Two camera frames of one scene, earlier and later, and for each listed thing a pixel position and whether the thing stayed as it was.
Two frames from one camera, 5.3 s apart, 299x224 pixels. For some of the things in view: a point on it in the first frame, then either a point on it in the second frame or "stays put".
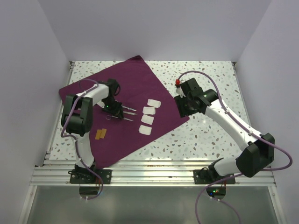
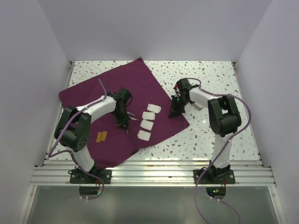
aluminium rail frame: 56,173 stays put
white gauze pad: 145,130 → 144,135
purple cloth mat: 148,109 stays put
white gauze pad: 147,119 → 146,124
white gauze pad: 153,103 → 155,108
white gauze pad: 149,110 → 148,115
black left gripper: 117,112 → 121,122
